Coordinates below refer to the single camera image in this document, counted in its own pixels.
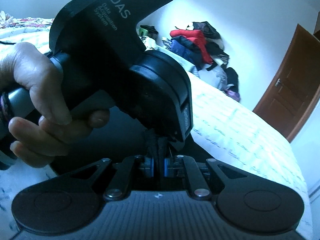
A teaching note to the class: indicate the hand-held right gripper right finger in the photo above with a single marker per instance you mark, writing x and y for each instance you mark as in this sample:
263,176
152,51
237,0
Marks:
168,167

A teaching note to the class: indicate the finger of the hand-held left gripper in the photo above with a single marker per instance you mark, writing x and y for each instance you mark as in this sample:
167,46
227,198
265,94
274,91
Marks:
176,145

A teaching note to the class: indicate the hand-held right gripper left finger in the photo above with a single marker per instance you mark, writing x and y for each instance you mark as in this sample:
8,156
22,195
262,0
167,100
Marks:
150,167

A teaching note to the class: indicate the black pants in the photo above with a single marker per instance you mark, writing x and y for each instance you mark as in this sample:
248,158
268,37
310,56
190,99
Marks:
122,140

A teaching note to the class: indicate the person's left hand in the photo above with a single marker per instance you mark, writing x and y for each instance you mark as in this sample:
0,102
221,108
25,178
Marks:
32,65

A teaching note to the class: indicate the green plastic stool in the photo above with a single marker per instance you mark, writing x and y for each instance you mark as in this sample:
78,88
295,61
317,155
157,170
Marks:
142,31

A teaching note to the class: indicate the black cloth on stool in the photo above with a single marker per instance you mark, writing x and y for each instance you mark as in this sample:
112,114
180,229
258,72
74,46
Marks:
151,29

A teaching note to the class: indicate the white script-print bed sheet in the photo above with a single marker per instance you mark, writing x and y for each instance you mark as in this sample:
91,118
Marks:
237,130

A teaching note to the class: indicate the dark blue jacket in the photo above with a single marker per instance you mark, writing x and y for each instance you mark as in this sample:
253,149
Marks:
186,52

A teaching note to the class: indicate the purple cloth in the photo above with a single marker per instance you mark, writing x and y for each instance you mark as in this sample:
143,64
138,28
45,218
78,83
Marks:
233,95

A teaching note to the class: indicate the white plastic bag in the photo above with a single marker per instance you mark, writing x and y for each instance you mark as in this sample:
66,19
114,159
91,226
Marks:
220,76

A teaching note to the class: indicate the red jacket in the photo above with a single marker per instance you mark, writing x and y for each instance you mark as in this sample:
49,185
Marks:
195,36

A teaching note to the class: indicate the black bag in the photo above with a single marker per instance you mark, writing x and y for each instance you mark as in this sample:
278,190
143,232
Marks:
232,78

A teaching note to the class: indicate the floral blanket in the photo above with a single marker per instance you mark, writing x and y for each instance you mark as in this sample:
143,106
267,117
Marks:
27,21

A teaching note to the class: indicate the pile of dark clothes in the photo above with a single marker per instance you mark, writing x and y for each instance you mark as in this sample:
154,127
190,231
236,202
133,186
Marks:
212,35

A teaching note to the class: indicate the brown wooden door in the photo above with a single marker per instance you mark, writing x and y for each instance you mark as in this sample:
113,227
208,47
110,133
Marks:
295,80

